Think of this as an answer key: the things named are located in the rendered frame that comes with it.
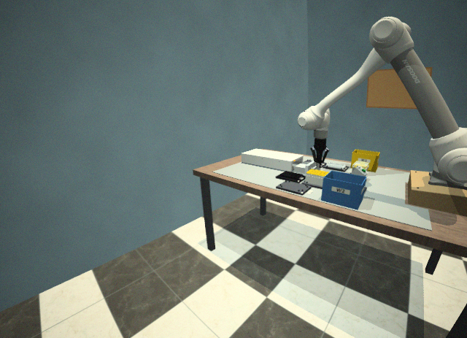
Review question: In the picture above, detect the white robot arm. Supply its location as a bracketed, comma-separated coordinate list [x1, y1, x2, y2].
[298, 17, 467, 190]

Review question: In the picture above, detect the yellow open-top bin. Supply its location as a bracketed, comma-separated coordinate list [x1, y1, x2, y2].
[351, 150, 379, 172]

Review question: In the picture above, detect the pale grey bench mat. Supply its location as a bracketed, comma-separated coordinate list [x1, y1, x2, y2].
[213, 162, 432, 231]

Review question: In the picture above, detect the blue bin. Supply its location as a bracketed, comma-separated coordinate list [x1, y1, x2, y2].
[321, 170, 366, 210]

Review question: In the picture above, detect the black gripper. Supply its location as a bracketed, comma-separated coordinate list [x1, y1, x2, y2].
[310, 138, 329, 171]

